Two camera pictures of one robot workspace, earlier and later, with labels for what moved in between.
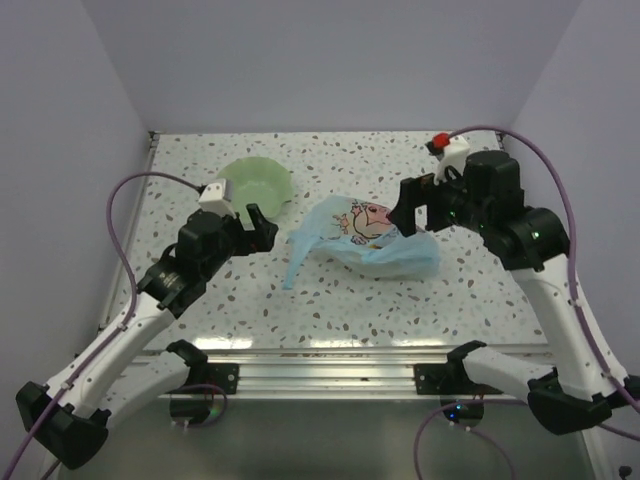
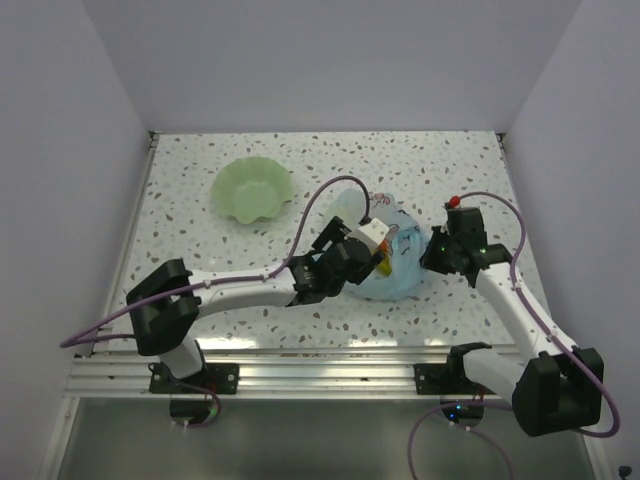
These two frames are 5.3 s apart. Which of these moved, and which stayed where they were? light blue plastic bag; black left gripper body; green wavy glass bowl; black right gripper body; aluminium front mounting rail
Moved: black left gripper body; light blue plastic bag; black right gripper body
Stayed: aluminium front mounting rail; green wavy glass bowl
